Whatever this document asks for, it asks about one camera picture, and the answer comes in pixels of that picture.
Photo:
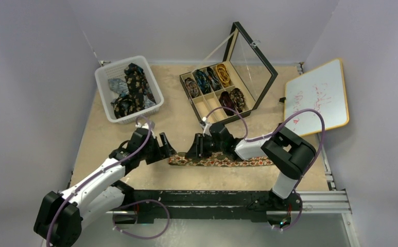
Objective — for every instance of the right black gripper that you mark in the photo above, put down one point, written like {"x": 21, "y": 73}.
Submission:
{"x": 204, "y": 146}

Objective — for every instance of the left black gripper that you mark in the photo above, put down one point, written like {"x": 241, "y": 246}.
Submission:
{"x": 157, "y": 156}

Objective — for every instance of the paisley orange green tie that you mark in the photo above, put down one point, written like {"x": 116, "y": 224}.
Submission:
{"x": 217, "y": 160}

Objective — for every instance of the black tie organizer box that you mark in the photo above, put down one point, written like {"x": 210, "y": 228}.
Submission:
{"x": 233, "y": 79}

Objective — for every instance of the white plastic basket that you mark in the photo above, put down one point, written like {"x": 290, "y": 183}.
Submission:
{"x": 116, "y": 70}

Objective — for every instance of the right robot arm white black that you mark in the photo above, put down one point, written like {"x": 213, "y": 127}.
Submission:
{"x": 290, "y": 153}

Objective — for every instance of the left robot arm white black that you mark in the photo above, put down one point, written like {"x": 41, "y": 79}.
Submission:
{"x": 63, "y": 215}

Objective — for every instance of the rolled dark red tie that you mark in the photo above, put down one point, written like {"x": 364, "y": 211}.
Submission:
{"x": 226, "y": 102}

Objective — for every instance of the rolled brown patterned tie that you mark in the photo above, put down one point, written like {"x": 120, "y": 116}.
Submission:
{"x": 192, "y": 87}

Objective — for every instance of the black floral tie in basket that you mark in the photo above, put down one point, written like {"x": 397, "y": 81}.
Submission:
{"x": 140, "y": 96}

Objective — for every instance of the rolled brown dotted tie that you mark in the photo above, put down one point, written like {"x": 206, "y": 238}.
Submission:
{"x": 238, "y": 99}

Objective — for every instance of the rolled blue tie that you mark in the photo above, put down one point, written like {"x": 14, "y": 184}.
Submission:
{"x": 202, "y": 82}

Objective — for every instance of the rolled dark grey tie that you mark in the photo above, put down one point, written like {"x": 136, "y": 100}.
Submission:
{"x": 213, "y": 79}

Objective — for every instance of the rolled yellow tie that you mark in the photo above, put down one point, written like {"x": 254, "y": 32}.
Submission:
{"x": 223, "y": 75}

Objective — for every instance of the grey blue tie in basket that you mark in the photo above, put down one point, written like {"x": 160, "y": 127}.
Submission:
{"x": 118, "y": 86}

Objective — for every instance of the yellow framed whiteboard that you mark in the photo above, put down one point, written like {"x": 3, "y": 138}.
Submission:
{"x": 321, "y": 89}

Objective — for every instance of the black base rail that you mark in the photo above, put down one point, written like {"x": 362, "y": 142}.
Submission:
{"x": 255, "y": 206}

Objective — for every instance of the aluminium frame rail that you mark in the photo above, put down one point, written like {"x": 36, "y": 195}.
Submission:
{"x": 312, "y": 202}

